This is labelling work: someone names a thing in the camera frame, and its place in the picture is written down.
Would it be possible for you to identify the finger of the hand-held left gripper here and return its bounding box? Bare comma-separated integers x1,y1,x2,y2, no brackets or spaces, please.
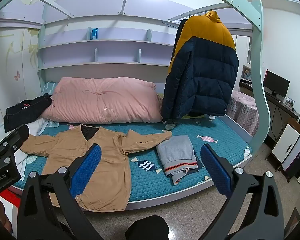
0,124,30,167

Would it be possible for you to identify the pink patterned cloth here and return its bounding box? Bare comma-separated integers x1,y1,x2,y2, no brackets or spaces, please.
226,90,260,137

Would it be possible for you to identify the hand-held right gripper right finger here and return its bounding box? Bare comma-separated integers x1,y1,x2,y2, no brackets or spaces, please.
200,144,285,240

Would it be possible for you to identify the navy and yellow puffer jacket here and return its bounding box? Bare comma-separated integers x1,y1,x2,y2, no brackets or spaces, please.
161,10,240,122

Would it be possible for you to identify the black monitor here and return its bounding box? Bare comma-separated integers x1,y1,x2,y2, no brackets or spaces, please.
263,70,290,98

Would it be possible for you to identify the person's left forearm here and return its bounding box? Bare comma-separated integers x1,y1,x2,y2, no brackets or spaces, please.
0,198,14,238

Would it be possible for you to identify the person's dark trouser leg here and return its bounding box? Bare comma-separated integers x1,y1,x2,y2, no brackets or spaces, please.
125,215,169,240

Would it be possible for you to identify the dark desk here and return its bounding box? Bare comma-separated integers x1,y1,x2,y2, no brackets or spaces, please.
240,77,300,120

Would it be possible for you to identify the pink quilt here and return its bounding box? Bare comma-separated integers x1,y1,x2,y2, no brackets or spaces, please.
41,77,165,124

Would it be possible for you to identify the white small cabinet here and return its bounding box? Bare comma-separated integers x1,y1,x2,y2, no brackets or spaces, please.
271,122,300,165

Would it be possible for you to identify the grey folded sweater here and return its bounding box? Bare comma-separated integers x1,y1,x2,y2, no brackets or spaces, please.
156,135,203,185

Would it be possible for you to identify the black folded garment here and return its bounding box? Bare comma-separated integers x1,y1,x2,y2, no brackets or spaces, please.
4,93,52,133

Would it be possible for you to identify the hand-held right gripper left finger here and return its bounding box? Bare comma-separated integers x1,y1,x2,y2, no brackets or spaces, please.
17,144,103,240

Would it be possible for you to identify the white cloth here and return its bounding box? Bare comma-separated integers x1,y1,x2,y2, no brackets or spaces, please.
15,117,56,180

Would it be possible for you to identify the metal clothes rail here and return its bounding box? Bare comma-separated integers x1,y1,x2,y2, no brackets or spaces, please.
170,2,228,22

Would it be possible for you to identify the lavender wall shelf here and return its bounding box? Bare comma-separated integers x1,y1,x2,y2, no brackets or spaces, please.
37,12,180,85

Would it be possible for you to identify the wire clothes hanger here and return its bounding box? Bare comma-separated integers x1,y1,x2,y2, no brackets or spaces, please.
162,17,180,28

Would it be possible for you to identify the mint green bed frame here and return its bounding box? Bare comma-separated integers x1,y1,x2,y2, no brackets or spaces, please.
0,0,270,213

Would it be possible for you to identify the white wardrobe with butterfly decals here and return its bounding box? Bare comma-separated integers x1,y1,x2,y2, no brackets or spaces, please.
0,27,40,120

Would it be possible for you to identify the blue patterned pillow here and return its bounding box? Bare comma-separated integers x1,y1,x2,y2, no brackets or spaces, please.
41,82,59,98

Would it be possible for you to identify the tan jacket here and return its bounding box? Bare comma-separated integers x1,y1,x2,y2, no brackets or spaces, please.
19,124,173,213

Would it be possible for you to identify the teal quilted bed mat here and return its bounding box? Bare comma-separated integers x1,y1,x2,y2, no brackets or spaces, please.
22,115,252,203

